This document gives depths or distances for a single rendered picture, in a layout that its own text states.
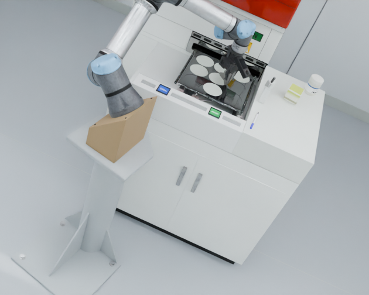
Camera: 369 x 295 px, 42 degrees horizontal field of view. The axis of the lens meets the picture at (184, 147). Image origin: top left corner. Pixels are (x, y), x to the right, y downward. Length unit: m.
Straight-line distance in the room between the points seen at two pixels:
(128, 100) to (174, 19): 0.89
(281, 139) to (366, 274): 1.43
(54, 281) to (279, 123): 1.37
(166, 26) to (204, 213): 1.05
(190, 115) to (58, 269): 1.07
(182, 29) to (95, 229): 1.17
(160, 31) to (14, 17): 1.77
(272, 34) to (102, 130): 1.10
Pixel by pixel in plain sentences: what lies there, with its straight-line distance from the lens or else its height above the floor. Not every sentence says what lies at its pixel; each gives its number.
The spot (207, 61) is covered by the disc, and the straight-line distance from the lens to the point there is 2.63.
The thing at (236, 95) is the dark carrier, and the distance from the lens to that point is 2.48.
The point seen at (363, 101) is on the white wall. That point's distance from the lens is 4.52.
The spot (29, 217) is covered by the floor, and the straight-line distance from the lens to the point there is 2.81.
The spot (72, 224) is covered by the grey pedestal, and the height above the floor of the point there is 0.02.
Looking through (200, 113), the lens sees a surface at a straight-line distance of 2.17.
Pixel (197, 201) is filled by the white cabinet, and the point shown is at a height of 0.42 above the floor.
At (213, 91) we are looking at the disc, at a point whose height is 0.90.
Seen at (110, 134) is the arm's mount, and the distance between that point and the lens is 1.94.
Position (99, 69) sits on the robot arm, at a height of 1.15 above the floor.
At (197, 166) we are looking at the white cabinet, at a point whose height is 0.65.
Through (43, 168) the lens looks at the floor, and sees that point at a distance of 3.03.
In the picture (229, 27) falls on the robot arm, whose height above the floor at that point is 1.31.
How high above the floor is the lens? 2.30
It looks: 43 degrees down
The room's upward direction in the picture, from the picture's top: 23 degrees clockwise
